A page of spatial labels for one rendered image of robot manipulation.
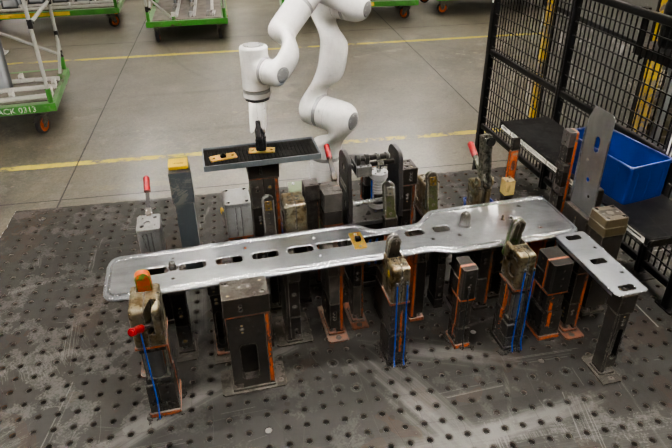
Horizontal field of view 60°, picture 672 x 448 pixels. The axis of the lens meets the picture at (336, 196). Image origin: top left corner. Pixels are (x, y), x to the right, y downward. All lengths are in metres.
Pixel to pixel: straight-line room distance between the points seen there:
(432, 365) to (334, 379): 0.29
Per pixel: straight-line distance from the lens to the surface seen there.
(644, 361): 2.00
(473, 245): 1.75
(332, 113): 2.11
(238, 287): 1.53
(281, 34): 1.80
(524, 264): 1.67
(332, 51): 2.08
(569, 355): 1.91
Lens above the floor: 1.97
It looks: 30 degrees down
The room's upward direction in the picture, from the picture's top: 1 degrees counter-clockwise
